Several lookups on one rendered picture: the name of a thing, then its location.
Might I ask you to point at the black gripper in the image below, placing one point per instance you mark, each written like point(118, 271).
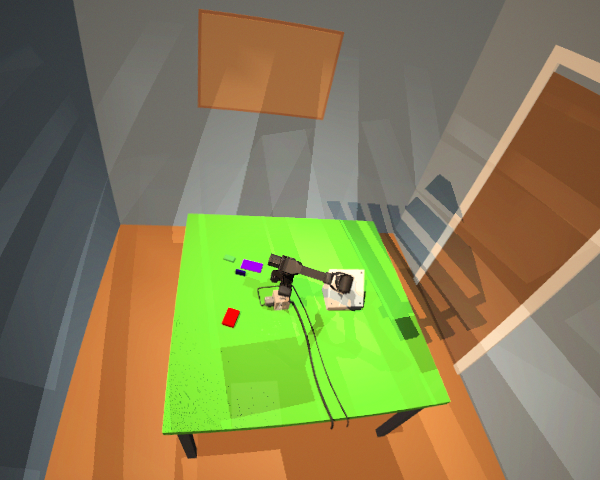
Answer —
point(285, 289)

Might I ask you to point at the red flat block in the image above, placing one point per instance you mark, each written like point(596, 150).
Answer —
point(230, 317)

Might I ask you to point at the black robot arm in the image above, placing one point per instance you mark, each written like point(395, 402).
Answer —
point(290, 266)

